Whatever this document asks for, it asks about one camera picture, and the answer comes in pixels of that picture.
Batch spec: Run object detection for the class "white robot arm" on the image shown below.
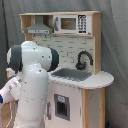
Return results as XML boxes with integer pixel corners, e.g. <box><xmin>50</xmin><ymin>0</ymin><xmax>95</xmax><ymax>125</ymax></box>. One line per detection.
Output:
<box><xmin>0</xmin><ymin>41</ymin><xmax>59</xmax><ymax>128</ymax></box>

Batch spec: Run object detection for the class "wooden toy kitchen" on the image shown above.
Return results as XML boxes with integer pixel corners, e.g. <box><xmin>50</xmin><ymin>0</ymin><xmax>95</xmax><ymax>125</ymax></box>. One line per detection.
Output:
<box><xmin>6</xmin><ymin>10</ymin><xmax>115</xmax><ymax>128</ymax></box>

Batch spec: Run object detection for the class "black toy faucet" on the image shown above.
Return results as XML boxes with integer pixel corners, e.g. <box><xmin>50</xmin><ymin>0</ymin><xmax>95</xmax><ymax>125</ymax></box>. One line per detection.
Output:
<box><xmin>75</xmin><ymin>51</ymin><xmax>93</xmax><ymax>70</ymax></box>

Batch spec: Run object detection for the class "grey toy sink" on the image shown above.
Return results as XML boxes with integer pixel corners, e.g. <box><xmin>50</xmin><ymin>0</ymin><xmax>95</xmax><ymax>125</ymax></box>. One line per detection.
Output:
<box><xmin>52</xmin><ymin>68</ymin><xmax>92</xmax><ymax>81</ymax></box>

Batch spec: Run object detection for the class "ice dispenser panel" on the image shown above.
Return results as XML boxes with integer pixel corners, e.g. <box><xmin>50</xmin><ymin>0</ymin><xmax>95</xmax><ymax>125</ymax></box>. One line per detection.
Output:
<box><xmin>54</xmin><ymin>94</ymin><xmax>70</xmax><ymax>120</ymax></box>

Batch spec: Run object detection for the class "toy microwave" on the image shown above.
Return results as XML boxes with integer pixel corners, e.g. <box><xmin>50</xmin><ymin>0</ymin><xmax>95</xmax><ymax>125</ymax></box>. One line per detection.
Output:
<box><xmin>54</xmin><ymin>14</ymin><xmax>92</xmax><ymax>34</ymax></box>

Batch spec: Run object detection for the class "grey range hood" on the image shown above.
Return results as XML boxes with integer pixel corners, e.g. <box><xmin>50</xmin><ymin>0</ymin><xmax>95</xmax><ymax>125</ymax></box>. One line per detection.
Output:
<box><xmin>24</xmin><ymin>16</ymin><xmax>52</xmax><ymax>34</ymax></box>

